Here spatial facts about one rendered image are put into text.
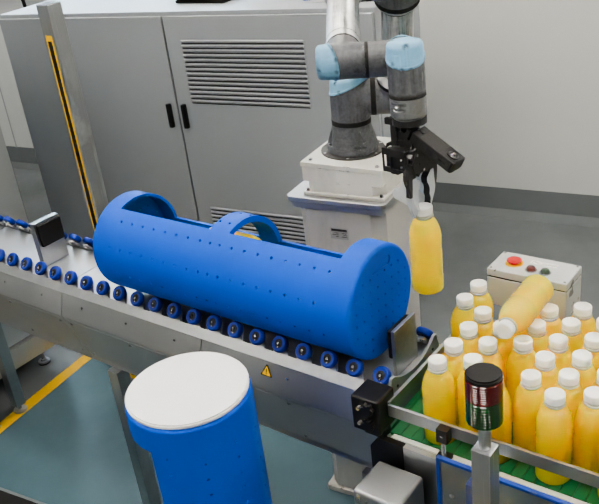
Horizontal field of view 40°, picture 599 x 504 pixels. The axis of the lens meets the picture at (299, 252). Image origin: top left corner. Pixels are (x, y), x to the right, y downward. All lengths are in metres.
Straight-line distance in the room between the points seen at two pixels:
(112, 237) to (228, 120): 1.75
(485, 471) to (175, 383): 0.73
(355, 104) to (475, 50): 2.42
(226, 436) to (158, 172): 2.72
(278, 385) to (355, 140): 0.75
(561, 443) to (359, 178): 1.01
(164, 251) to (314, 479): 1.26
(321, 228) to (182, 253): 0.50
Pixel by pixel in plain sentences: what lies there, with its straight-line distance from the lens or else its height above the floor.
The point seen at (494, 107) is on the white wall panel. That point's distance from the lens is 4.80.
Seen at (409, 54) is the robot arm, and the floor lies 1.69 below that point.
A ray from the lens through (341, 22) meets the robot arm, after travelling 1.85.
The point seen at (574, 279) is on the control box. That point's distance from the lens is 2.05.
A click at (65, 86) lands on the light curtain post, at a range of 2.98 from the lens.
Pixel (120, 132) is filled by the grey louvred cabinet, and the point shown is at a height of 0.84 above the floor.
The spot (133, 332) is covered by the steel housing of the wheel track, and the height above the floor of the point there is 0.86.
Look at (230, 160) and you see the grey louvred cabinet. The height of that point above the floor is 0.73.
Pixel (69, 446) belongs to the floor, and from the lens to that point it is 3.57.
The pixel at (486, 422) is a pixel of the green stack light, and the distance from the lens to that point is 1.45.
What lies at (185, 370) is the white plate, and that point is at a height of 1.04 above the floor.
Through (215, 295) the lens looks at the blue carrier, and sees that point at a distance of 2.10.
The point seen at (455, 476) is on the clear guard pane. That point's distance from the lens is 1.74.
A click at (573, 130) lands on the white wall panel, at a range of 4.73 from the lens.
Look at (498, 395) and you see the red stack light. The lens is 1.43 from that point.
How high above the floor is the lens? 2.08
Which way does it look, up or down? 26 degrees down
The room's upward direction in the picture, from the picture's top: 7 degrees counter-clockwise
